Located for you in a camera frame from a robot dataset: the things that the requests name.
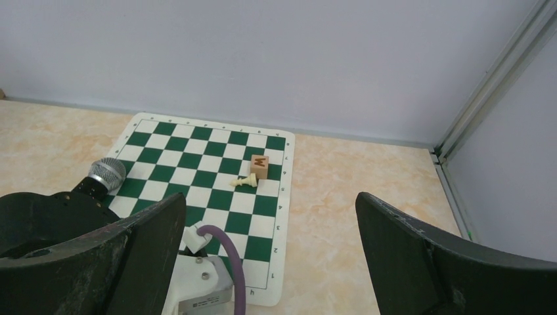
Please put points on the cream lying chess piece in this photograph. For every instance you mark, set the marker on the cream lying chess piece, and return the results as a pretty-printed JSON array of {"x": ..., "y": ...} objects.
[{"x": 250, "y": 180}]

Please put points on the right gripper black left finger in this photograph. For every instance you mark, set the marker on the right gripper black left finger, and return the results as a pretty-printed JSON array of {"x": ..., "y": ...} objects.
[{"x": 122, "y": 268}]

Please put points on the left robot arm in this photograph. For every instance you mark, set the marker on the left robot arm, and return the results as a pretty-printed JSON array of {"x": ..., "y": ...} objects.
[{"x": 31, "y": 221}]

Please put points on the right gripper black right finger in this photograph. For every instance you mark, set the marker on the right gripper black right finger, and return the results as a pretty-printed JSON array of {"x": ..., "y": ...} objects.
[{"x": 417, "y": 268}]

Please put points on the black microphone silver head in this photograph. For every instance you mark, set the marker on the black microphone silver head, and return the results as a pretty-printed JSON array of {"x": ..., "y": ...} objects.
[{"x": 105, "y": 175}]

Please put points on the wooden letter cube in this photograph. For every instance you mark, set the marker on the wooden letter cube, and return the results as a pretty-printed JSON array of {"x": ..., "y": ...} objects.
[{"x": 259, "y": 166}]

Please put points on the green white chessboard mat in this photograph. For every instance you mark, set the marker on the green white chessboard mat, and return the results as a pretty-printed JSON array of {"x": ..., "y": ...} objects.
[{"x": 164, "y": 155}]

